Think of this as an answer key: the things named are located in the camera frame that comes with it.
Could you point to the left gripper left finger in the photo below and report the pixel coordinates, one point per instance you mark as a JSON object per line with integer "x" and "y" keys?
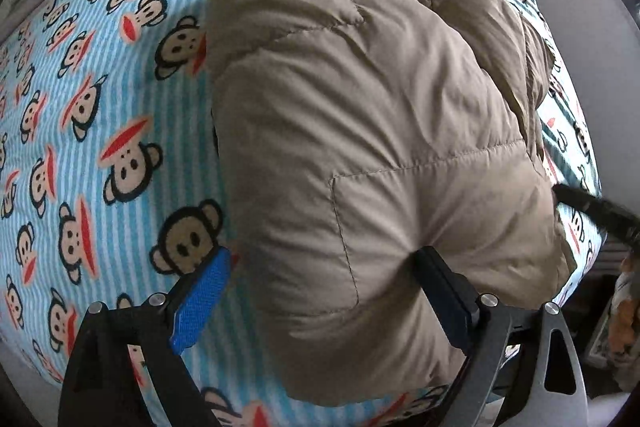
{"x": 195, "y": 295}

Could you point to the beige puffer down jacket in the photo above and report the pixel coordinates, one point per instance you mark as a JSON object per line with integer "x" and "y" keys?
{"x": 354, "y": 132}

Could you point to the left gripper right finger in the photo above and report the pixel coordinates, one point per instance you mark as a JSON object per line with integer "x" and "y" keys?
{"x": 451, "y": 296}

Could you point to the grey upholstered headboard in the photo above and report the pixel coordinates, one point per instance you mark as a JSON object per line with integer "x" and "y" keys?
{"x": 599, "y": 42}

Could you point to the blue monkey print blanket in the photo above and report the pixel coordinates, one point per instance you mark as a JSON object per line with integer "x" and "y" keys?
{"x": 112, "y": 190}

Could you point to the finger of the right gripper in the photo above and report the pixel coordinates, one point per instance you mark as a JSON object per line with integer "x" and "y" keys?
{"x": 612, "y": 218}

